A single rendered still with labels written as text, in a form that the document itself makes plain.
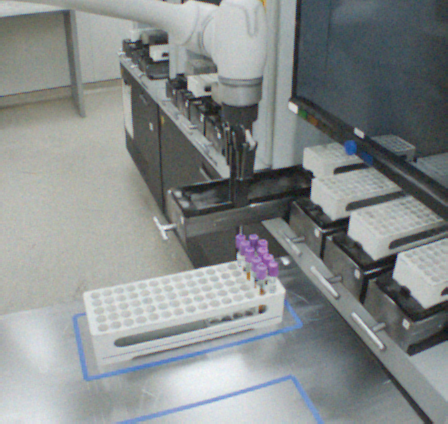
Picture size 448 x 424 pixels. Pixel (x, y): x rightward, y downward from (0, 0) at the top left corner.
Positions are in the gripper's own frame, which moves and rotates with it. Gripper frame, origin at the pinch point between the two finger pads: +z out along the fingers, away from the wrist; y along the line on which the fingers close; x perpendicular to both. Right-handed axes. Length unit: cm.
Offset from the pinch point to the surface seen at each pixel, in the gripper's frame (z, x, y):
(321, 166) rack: -1.4, -21.8, 0.6
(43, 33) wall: 24, 24, 355
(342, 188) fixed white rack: -2.3, -19.4, -11.8
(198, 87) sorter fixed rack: -1, -16, 70
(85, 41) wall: 35, -11, 355
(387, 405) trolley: 2, 4, -60
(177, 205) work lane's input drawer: 3.8, 12.8, 4.3
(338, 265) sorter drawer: 7.3, -11.4, -24.6
